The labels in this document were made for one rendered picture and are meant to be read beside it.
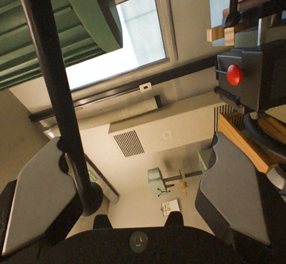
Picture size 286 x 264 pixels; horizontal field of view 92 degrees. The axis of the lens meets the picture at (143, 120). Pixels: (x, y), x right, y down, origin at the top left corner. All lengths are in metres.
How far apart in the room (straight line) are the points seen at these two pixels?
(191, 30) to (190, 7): 0.18
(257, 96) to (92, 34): 0.22
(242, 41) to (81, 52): 0.28
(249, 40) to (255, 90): 0.11
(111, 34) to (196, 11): 1.50
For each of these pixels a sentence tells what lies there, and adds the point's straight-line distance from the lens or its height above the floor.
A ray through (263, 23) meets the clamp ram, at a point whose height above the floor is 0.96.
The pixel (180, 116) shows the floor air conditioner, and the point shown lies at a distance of 1.61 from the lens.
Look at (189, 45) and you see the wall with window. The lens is 1.68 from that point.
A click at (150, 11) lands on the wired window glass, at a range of 1.65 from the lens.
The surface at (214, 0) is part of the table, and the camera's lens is 0.57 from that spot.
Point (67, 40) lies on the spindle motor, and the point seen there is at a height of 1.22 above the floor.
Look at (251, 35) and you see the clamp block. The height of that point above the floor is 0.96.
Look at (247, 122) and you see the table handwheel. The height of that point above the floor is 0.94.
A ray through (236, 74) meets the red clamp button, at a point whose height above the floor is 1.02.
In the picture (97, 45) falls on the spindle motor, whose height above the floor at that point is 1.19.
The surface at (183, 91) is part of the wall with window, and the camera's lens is 1.81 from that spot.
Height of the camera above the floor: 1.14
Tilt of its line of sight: 7 degrees up
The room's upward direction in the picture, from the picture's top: 106 degrees counter-clockwise
